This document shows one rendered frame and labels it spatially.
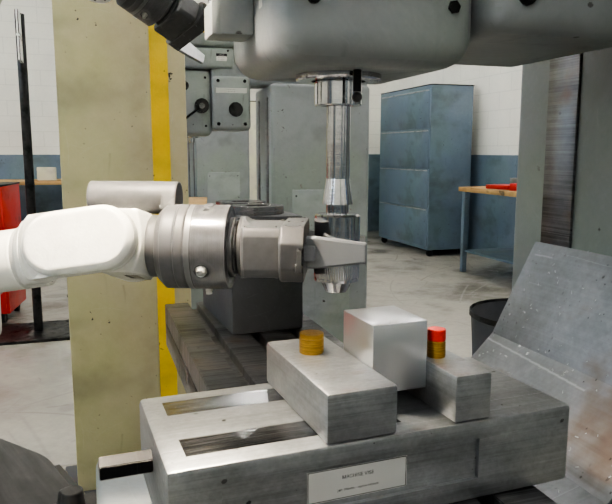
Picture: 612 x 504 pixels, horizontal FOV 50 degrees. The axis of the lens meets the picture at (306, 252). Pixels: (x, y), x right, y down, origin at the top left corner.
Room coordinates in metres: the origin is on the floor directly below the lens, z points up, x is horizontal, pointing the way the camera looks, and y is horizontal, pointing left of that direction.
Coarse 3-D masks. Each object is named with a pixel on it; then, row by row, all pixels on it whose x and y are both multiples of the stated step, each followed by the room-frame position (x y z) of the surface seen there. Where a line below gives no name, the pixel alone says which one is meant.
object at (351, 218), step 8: (320, 216) 0.67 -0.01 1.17; (328, 216) 0.66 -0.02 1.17; (336, 216) 0.66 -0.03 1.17; (344, 216) 0.66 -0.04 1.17; (352, 216) 0.66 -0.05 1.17; (320, 224) 0.67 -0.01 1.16; (328, 224) 0.66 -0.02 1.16; (336, 224) 0.66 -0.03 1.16; (344, 224) 0.66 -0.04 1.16; (352, 224) 0.66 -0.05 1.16
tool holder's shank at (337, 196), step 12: (336, 108) 0.67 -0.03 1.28; (348, 108) 0.67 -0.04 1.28; (336, 120) 0.67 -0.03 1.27; (348, 120) 0.67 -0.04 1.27; (336, 132) 0.67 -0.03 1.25; (348, 132) 0.67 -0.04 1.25; (336, 144) 0.67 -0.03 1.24; (348, 144) 0.67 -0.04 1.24; (336, 156) 0.67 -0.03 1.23; (348, 156) 0.67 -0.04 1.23; (336, 168) 0.67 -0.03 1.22; (348, 168) 0.67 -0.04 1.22; (336, 180) 0.67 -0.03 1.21; (348, 180) 0.67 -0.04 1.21; (324, 192) 0.68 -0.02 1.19; (336, 192) 0.67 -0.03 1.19; (348, 192) 0.67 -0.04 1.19; (336, 204) 0.66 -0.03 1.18; (348, 204) 0.67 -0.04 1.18
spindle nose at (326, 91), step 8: (320, 80) 0.67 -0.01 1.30; (328, 80) 0.66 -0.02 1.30; (336, 80) 0.66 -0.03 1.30; (344, 80) 0.66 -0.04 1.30; (352, 80) 0.66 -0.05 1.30; (320, 88) 0.67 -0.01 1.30; (328, 88) 0.66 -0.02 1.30; (336, 88) 0.66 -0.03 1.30; (344, 88) 0.66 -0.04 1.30; (352, 88) 0.66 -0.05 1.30; (320, 96) 0.67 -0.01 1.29; (328, 96) 0.66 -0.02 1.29; (336, 96) 0.66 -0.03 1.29; (344, 96) 0.66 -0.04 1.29; (320, 104) 0.67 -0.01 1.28; (328, 104) 0.66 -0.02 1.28; (336, 104) 0.66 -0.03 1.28; (344, 104) 0.66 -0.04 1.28; (352, 104) 0.66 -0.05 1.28; (360, 104) 0.67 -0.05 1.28
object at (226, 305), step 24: (240, 216) 1.04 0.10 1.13; (264, 216) 1.04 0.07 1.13; (288, 216) 1.05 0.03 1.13; (240, 288) 1.02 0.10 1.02; (264, 288) 1.04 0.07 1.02; (288, 288) 1.05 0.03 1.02; (216, 312) 1.12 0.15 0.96; (240, 312) 1.02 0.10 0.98; (264, 312) 1.04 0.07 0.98; (288, 312) 1.05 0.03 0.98
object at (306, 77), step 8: (304, 72) 0.66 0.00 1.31; (312, 72) 0.65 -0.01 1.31; (320, 72) 0.64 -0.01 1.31; (328, 72) 0.64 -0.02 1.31; (336, 72) 0.64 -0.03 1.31; (344, 72) 0.64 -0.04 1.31; (352, 72) 0.64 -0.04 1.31; (368, 72) 0.65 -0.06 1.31; (296, 80) 0.68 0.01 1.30; (304, 80) 0.67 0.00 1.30; (312, 80) 0.67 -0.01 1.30; (368, 80) 0.67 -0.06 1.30; (376, 80) 0.67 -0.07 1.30
